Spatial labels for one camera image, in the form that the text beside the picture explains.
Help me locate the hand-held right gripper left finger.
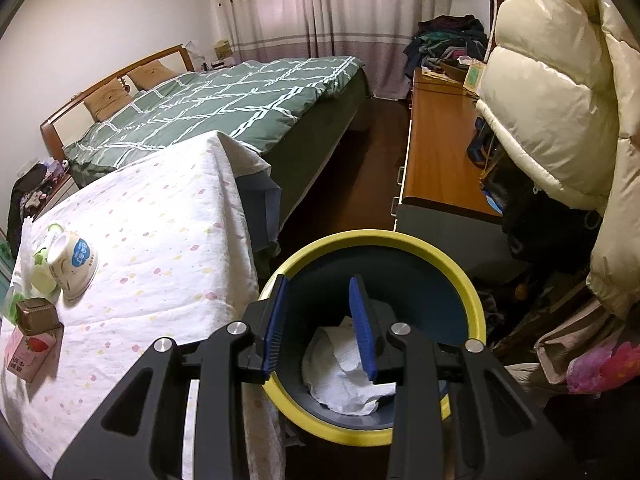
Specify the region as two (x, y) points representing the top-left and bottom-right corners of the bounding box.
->
(52, 274), (291, 480)

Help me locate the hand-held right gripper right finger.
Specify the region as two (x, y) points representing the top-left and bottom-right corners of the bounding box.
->
(348, 275), (566, 480)

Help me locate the white tissue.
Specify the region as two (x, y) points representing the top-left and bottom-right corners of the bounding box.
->
(301, 316), (398, 417)

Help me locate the yellow-rimmed trash bin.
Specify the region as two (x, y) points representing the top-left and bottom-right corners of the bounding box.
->
(257, 230), (488, 448)

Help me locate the white paper bowl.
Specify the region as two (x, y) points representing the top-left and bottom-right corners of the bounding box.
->
(47, 231), (99, 302)

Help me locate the green and white bottle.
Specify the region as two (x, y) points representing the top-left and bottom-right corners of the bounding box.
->
(30, 224), (66, 297)

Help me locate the small brown box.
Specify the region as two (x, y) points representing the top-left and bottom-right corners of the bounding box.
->
(15, 297), (65, 336)

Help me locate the pink milk carton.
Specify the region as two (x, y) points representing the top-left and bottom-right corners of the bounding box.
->
(4, 327), (57, 383)

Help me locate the wooden cabinet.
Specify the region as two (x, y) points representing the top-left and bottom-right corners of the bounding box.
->
(392, 67), (506, 241)

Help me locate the green plaid duvet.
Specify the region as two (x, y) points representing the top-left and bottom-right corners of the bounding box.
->
(62, 56), (366, 181)

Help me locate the pink bag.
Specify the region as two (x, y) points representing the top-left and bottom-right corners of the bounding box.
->
(535, 300), (640, 396)

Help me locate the white nightstand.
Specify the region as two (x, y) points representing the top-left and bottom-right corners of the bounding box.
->
(37, 160), (81, 211)

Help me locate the pale green card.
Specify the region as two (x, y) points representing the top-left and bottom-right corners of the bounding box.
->
(464, 62), (488, 91)

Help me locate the dark clothes pile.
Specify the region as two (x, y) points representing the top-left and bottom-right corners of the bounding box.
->
(7, 162), (66, 241)

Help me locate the brown bear pillow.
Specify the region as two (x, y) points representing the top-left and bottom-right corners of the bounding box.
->
(82, 84), (132, 122)
(126, 60), (178, 90)

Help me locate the cream puffer jacket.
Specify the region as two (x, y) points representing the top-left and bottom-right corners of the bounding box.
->
(475, 0), (640, 318)

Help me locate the wooden bed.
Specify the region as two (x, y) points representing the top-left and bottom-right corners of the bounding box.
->
(40, 45), (371, 221)

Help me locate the pile of mixed clothes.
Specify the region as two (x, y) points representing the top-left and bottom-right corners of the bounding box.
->
(402, 15), (493, 73)

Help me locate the pink and white curtain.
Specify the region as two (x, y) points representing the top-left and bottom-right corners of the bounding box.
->
(210, 0), (456, 101)

